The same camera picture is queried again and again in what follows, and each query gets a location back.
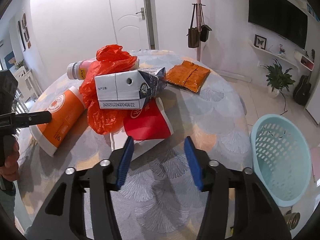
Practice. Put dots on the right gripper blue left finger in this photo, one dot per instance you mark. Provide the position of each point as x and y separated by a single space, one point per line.
62 214

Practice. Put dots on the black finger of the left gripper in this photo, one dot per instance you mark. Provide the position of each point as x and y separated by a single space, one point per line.
23 120

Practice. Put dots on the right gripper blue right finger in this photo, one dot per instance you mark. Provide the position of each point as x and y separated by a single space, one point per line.
256 214

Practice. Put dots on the orange white paper cup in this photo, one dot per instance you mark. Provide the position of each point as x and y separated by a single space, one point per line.
65 111

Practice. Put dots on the pink yogurt bottle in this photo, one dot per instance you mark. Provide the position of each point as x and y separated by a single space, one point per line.
78 70

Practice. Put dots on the orange plastic bag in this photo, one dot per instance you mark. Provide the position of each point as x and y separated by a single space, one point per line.
109 60

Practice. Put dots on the blue white milk carton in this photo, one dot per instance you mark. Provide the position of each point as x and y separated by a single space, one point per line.
129 90

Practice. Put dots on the red white paper bag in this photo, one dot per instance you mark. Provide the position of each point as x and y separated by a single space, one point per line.
147 127

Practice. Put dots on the orange foil snack packet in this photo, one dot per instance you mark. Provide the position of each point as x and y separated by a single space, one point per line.
187 75

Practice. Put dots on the person left hand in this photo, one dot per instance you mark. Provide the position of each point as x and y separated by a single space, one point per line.
10 169

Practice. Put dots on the light blue plastic basket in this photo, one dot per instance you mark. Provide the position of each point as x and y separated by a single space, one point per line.
281 158

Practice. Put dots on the white refrigerator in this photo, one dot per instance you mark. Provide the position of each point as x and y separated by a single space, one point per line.
313 104

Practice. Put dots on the black acoustic guitar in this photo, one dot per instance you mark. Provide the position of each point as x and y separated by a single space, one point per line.
301 92

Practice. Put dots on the green potted plant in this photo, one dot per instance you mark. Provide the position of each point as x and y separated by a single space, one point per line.
277 79

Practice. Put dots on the white door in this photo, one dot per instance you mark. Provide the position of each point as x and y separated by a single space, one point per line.
130 24

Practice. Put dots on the red white cubby shelf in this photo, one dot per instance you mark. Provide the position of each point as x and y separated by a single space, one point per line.
304 60

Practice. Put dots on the framed butterfly picture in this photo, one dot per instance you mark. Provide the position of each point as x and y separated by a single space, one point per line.
260 42

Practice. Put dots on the brown hanging tote bag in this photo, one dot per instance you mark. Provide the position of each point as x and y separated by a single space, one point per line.
193 32

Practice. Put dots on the black hanging small bag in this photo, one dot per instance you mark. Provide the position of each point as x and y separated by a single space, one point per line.
205 29

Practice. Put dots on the pink coat rack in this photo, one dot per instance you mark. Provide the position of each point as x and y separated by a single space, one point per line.
198 50

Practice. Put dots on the white lower wall shelf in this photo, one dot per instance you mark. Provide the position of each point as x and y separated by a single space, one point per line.
273 54

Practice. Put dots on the black wall television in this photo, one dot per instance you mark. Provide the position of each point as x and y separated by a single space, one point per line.
281 17

